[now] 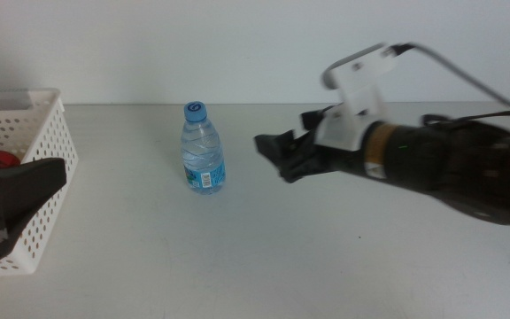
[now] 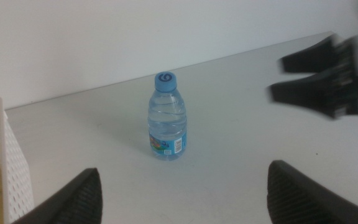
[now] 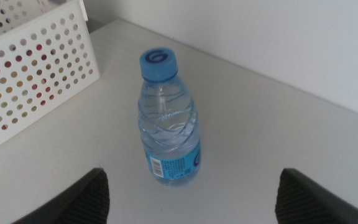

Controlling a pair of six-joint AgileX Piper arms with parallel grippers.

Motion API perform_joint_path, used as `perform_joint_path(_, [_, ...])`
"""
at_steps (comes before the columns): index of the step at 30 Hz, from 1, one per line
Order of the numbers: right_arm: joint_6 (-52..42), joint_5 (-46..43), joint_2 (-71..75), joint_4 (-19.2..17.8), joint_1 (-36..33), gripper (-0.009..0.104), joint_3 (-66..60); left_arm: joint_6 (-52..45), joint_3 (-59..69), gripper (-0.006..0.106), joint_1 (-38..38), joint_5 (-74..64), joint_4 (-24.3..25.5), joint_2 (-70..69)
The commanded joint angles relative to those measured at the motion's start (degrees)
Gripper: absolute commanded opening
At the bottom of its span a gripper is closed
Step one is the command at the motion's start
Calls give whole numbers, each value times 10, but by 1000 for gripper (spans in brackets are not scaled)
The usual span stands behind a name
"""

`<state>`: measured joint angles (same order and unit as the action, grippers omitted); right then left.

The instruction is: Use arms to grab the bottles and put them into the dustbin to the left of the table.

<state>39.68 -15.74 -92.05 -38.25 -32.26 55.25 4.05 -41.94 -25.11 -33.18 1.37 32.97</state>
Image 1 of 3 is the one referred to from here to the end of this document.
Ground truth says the red cola can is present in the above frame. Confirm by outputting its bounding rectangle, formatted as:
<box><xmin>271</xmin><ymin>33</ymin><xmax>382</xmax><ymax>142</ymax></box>
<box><xmin>0</xmin><ymin>150</ymin><xmax>21</xmax><ymax>170</ymax></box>

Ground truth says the clear water bottle blue cap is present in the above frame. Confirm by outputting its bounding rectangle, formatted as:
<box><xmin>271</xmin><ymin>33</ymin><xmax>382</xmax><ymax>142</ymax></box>
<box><xmin>180</xmin><ymin>100</ymin><xmax>227</xmax><ymax>195</ymax></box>

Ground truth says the white perforated plastic basket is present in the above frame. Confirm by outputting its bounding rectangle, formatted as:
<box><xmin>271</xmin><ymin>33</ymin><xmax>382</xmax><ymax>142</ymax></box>
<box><xmin>0</xmin><ymin>88</ymin><xmax>79</xmax><ymax>278</ymax></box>

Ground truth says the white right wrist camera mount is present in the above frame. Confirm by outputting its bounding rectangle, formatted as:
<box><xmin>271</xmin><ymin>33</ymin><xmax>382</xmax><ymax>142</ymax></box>
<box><xmin>314</xmin><ymin>46</ymin><xmax>398</xmax><ymax>150</ymax></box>

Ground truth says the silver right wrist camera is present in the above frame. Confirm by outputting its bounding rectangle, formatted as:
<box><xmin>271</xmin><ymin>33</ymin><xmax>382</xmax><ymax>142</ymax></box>
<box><xmin>323</xmin><ymin>43</ymin><xmax>387</xmax><ymax>89</ymax></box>

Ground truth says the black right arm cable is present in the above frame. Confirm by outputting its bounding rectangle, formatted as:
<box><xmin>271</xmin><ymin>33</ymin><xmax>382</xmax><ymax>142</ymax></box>
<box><xmin>421</xmin><ymin>110</ymin><xmax>510</xmax><ymax>132</ymax></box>

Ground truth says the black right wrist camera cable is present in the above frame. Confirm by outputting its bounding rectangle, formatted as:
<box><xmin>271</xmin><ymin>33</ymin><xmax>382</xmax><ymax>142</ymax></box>
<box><xmin>387</xmin><ymin>42</ymin><xmax>510</xmax><ymax>121</ymax></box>

